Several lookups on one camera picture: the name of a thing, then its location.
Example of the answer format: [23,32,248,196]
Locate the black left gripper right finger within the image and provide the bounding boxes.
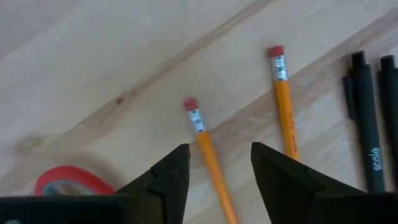
[250,141,368,224]

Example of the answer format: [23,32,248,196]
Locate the yellow pencil red eraser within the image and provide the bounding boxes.
[267,45,301,162]
[182,97,240,224]

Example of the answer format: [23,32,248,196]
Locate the black click pen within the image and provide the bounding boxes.
[343,50,386,194]
[377,55,398,192]

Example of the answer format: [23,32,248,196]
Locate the red handled scissors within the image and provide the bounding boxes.
[34,165,116,196]

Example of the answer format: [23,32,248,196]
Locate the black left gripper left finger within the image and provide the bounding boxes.
[115,142,191,224]

